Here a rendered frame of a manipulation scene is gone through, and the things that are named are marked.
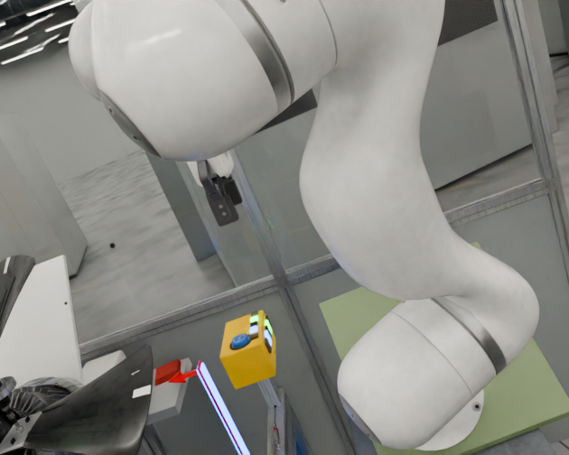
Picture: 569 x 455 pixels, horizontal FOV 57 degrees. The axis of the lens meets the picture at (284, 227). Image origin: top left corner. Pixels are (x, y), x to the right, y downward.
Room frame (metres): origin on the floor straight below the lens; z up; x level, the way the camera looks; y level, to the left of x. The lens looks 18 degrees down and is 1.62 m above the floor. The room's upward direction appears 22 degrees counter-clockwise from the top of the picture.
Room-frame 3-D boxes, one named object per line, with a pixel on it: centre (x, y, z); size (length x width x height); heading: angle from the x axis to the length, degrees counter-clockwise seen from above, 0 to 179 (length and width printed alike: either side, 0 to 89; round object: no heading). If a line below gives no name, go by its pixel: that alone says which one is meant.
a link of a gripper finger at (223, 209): (0.73, 0.07, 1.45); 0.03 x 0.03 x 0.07; 84
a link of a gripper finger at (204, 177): (0.74, 0.07, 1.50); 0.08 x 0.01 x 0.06; 174
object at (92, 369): (1.43, 0.70, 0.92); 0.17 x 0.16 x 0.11; 174
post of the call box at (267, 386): (1.09, 0.18, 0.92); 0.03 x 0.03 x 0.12; 84
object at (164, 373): (1.44, 0.50, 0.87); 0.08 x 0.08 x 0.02; 2
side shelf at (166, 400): (1.39, 0.63, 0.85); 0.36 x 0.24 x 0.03; 84
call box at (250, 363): (1.09, 0.18, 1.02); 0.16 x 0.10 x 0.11; 174
